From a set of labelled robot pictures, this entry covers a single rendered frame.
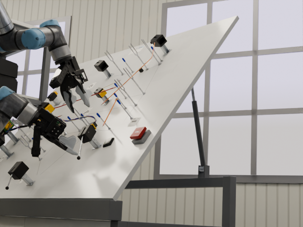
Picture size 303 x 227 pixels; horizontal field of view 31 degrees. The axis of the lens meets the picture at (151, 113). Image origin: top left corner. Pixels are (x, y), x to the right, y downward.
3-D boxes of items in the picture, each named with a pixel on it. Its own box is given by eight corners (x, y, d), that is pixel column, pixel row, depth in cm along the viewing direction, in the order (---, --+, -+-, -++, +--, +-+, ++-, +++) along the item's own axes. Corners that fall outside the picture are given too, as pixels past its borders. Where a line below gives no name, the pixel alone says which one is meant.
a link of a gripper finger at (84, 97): (100, 99, 212) (86, 81, 213) (91, 103, 207) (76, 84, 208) (96, 104, 213) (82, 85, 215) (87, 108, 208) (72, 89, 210)
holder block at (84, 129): (83, 143, 210) (76, 136, 209) (89, 133, 214) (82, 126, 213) (91, 141, 208) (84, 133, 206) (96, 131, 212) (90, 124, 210)
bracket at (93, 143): (92, 150, 213) (84, 141, 211) (94, 146, 215) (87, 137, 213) (100, 147, 211) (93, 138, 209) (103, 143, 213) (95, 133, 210)
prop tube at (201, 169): (204, 173, 229) (194, 100, 229) (199, 173, 231) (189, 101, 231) (209, 172, 231) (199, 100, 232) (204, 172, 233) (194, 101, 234)
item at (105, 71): (105, 72, 276) (95, 59, 272) (115, 74, 266) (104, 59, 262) (99, 79, 274) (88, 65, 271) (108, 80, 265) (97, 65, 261)
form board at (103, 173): (-40, 200, 262) (-43, 198, 261) (78, 66, 319) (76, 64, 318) (115, 202, 177) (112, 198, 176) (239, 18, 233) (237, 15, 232)
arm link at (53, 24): (33, 26, 208) (45, 24, 216) (43, 53, 209) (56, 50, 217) (48, 18, 205) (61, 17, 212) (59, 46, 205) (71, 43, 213)
